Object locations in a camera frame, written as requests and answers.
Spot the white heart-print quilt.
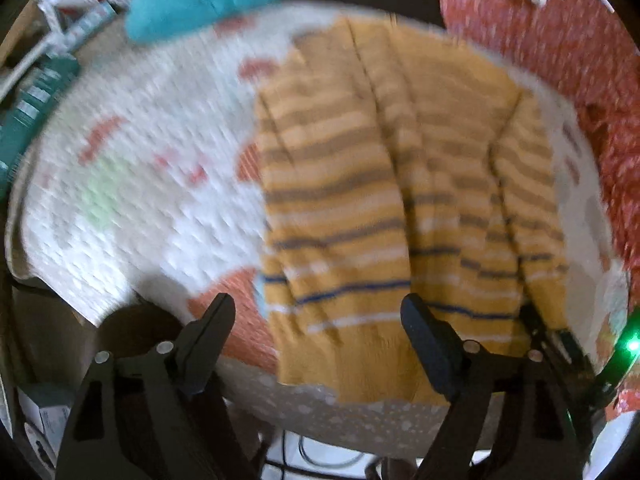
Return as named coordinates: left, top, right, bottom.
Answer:
left=5, top=0, right=632, bottom=461

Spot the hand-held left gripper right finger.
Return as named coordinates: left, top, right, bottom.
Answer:
left=400, top=293, right=594, bottom=480

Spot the red floral cloth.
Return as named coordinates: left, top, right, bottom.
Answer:
left=425, top=0, right=640, bottom=273

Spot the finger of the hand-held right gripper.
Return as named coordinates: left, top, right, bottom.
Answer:
left=519, top=304, right=597, bottom=377

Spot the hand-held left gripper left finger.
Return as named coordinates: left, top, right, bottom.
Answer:
left=55, top=291, right=257, bottom=480

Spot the long pale green box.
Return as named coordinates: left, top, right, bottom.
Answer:
left=47, top=0, right=122, bottom=57

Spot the small white box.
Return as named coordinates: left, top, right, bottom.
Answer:
left=20, top=384, right=72, bottom=467

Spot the yellow striped sweater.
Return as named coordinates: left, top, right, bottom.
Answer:
left=252, top=15, right=572, bottom=407

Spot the teal cardboard box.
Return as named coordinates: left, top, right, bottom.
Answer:
left=0, top=54, right=82, bottom=198

